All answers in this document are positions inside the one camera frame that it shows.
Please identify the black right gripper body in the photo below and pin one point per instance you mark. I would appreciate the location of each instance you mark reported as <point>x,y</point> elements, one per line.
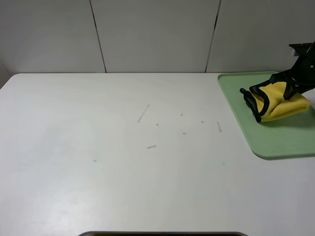
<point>303,71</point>

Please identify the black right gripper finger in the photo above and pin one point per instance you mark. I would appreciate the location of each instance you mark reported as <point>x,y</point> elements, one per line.
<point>289,91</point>
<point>283,76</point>

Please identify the yellow towel with black trim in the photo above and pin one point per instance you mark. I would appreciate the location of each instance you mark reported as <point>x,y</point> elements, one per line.
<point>269,104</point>

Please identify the light green plastic tray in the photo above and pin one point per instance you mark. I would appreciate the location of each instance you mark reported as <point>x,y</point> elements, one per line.
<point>293,136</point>

